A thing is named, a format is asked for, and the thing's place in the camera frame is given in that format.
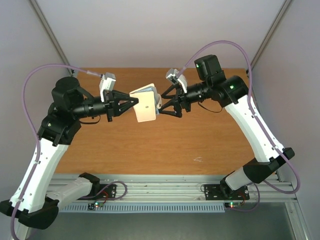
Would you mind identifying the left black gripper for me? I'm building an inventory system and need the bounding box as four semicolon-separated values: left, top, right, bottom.
72;89;138;122

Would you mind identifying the beige card holder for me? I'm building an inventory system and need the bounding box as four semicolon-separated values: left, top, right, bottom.
129;83;162;123

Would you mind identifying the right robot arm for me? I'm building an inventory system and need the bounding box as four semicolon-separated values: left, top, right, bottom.
159;54;295;199

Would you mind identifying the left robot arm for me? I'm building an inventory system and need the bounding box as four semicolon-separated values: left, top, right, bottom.
0;76;139;230

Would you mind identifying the left circuit board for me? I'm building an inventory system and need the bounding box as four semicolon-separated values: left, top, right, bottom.
87;202;104;211

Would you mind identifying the circuit board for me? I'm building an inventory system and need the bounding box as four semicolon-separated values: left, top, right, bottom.
224;201;244;209
87;202;104;211

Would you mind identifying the right circuit board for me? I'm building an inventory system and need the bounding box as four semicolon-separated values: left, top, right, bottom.
224;201;244;209

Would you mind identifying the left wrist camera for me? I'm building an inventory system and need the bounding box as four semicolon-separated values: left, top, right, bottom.
99;72;116;102

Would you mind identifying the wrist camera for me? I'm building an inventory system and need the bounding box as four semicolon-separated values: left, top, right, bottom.
165;68;188;94
99;72;116;102

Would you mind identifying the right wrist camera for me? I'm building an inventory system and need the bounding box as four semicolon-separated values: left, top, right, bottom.
165;68;188;94

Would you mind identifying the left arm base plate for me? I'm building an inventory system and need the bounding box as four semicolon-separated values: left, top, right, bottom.
78;184;117;201

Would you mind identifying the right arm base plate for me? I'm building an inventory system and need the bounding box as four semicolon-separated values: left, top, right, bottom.
200;184;250;201

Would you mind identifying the grey slotted cable duct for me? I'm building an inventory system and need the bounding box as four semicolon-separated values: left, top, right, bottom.
61;202;225;214

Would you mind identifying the aluminium rail frame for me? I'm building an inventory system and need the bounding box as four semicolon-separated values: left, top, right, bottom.
47;173;298;203

